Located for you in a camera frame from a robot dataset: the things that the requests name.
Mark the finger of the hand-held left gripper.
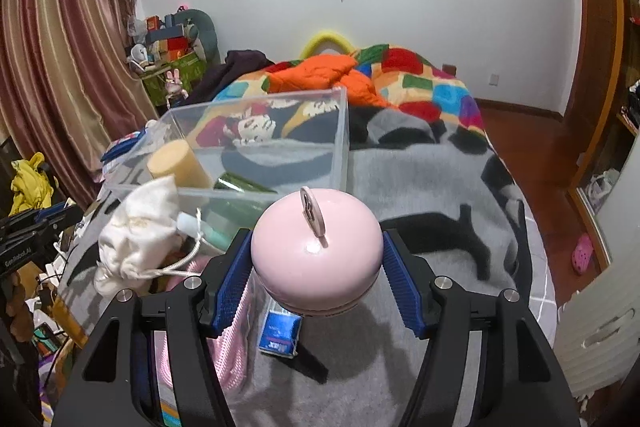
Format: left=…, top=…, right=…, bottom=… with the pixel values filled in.
left=35, top=202, right=85, bottom=238

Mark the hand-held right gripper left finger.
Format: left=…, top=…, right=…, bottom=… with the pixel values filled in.
left=52, top=229, right=253, bottom=427

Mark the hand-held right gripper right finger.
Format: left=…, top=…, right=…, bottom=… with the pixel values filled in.
left=382, top=229, right=583, bottom=427

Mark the mint green bottle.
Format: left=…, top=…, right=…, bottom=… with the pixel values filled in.
left=177, top=207, right=236, bottom=253

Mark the pink knitted item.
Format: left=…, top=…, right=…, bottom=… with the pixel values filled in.
left=150, top=257, right=251, bottom=390

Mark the white drawstring pouch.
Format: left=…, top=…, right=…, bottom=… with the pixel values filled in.
left=94, top=176, right=206, bottom=298

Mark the pink round lidded container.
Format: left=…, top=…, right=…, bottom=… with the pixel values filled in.
left=250, top=186, right=385, bottom=319

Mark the clear plastic storage box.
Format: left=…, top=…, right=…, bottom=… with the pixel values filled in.
left=102, top=87, right=349, bottom=253

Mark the yellow cloth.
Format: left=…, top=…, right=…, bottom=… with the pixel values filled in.
left=10, top=152, right=53, bottom=215

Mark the small blue printed box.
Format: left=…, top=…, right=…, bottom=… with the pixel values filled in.
left=258, top=307, right=303, bottom=360

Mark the dark green bottle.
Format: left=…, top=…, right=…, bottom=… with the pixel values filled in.
left=215, top=174, right=278, bottom=195

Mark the grey printed blanket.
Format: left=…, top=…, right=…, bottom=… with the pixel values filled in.
left=60, top=97, right=556, bottom=427

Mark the pale yellow cylinder jar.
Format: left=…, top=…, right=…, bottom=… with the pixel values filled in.
left=146, top=140, right=215, bottom=190

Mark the pink striped curtain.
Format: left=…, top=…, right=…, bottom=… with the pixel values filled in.
left=0, top=0, right=161, bottom=202

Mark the bunny toy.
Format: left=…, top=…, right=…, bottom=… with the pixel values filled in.
left=165, top=69, right=188, bottom=108

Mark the pink clog shoe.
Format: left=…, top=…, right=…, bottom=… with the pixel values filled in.
left=571, top=233, right=595, bottom=275

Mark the colourful patchwork blanket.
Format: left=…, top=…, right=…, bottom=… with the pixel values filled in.
left=215, top=43, right=486, bottom=132

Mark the stack of colourful boxes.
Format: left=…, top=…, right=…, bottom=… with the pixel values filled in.
left=145, top=14, right=196, bottom=62

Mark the dark purple cloth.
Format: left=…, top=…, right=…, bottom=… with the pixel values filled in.
left=185, top=49, right=276, bottom=108

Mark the grey-green neck pillow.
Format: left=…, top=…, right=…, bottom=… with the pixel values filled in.
left=177, top=9, right=218, bottom=62

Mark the yellow curved pillow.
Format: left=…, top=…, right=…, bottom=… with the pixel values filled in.
left=300, top=33, right=356, bottom=58

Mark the wooden door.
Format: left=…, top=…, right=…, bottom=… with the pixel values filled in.
left=562, top=0, right=640, bottom=138

